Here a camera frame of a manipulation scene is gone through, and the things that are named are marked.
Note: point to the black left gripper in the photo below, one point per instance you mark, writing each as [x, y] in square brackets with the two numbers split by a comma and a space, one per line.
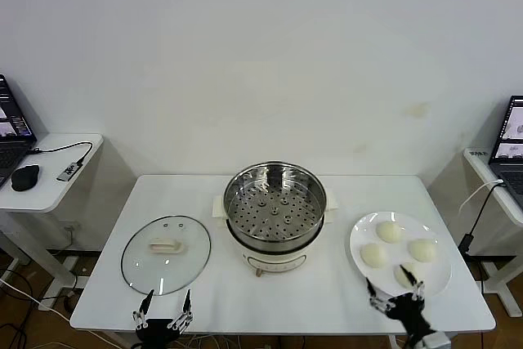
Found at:
[157, 330]

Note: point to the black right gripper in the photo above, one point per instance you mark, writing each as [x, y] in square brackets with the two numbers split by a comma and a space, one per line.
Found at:
[406, 310]

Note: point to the white steamed baozi bun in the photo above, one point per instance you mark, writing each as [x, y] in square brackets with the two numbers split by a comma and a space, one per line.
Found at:
[373, 255]
[422, 249]
[389, 231]
[401, 280]

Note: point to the stainless steel steamer basket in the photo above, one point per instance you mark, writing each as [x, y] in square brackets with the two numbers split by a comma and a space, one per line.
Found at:
[261, 218]

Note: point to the white round plate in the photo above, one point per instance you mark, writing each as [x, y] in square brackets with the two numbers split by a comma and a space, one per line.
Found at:
[367, 230]

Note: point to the cream electric cooking pot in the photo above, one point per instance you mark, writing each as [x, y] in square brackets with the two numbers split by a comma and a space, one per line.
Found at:
[274, 261]

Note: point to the white side table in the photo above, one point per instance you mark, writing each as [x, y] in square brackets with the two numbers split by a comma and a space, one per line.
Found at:
[53, 198]
[478, 165]

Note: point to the silver usb hub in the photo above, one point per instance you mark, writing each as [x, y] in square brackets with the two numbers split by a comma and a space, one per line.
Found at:
[68, 170]

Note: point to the grey open laptop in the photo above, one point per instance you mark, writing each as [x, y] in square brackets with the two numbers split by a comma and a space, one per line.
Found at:
[506, 148]

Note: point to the black computer mouse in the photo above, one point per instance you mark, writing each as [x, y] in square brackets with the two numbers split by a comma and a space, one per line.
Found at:
[24, 177]

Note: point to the black open laptop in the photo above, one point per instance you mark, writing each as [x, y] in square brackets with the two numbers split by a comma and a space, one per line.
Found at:
[12, 120]

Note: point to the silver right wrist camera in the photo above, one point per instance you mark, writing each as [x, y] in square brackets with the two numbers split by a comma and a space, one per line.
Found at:
[435, 341]

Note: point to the white wall socket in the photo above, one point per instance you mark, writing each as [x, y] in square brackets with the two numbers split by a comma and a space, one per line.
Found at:
[70, 226]

